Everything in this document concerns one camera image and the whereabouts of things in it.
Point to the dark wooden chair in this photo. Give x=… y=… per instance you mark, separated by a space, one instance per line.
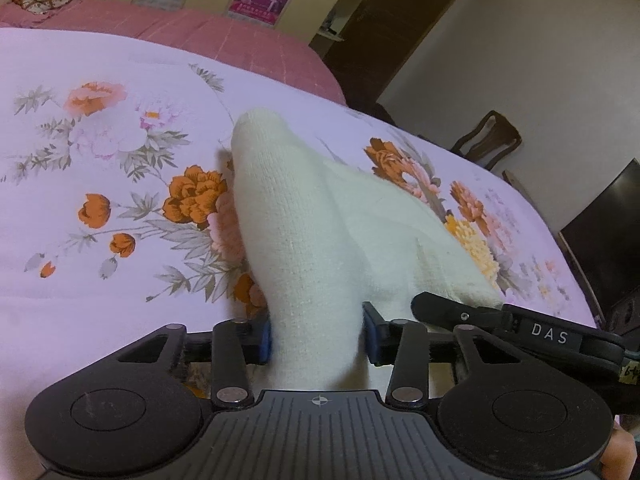
x=487 y=137

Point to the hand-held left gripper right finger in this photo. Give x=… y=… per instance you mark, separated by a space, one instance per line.
x=371 y=340

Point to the dark brown wooden door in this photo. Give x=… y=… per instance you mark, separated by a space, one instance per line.
x=400 y=35

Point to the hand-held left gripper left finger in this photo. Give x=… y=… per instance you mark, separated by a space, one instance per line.
x=264 y=344

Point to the black flat screen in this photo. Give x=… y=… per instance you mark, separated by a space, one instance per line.
x=605 y=240

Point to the lilac floral blanket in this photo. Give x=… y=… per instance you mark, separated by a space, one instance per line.
x=100 y=240

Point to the pink checked bedsheet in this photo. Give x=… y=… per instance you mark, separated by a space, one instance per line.
x=200 y=35

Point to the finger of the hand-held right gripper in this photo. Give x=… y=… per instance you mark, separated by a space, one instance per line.
x=450 y=312

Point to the cream corner shelf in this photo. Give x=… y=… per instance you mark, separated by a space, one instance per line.
x=350 y=5

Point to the white knit sweater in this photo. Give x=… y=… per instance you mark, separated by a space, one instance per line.
x=300 y=220

